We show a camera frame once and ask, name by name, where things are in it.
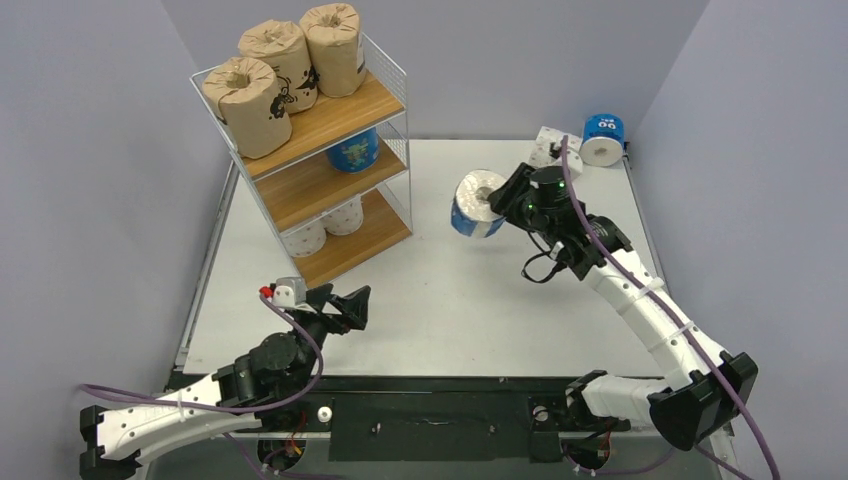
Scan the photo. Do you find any white floral tissue pack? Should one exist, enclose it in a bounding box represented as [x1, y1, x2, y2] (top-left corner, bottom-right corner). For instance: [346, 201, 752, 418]
[527, 126, 584, 179]

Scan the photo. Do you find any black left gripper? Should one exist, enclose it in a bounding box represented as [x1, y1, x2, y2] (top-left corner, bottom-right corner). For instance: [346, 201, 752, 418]
[292, 283, 369, 389]

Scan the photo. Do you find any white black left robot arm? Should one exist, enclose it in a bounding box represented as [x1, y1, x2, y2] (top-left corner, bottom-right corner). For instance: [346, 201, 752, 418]
[79, 278, 371, 479]

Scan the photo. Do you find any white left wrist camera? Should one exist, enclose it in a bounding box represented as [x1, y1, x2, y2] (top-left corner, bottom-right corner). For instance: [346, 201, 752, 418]
[259, 277, 314, 312]

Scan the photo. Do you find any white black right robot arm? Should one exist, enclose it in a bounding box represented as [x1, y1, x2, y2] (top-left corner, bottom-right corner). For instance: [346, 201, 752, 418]
[486, 163, 758, 451]

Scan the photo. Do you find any blue white roll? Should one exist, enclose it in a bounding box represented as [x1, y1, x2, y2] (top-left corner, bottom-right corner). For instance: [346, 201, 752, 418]
[450, 169, 506, 238]

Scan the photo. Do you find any blue cartoon-face roll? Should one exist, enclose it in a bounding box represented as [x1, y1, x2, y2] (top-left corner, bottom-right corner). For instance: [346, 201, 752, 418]
[579, 113, 625, 167]

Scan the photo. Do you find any blue toilet roll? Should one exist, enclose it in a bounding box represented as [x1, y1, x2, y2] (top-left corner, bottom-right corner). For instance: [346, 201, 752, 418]
[325, 128, 379, 174]

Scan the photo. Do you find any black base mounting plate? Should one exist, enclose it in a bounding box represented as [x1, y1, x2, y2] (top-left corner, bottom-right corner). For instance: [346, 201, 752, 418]
[165, 374, 700, 465]

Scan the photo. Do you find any brown roll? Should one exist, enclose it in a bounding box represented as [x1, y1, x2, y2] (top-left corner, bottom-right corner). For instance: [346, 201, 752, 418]
[299, 3, 366, 98]
[201, 57, 293, 159]
[238, 20, 318, 114]

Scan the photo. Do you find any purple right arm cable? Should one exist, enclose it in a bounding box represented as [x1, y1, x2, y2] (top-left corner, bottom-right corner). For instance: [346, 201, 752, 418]
[559, 135, 783, 480]

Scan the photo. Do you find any white wire wooden shelf rack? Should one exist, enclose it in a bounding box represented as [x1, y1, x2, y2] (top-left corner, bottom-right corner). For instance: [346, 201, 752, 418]
[215, 34, 413, 287]

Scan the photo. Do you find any white red-dotted toilet roll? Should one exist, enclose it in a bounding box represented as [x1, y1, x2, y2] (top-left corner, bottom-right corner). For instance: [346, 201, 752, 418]
[321, 196, 364, 236]
[281, 220, 327, 258]

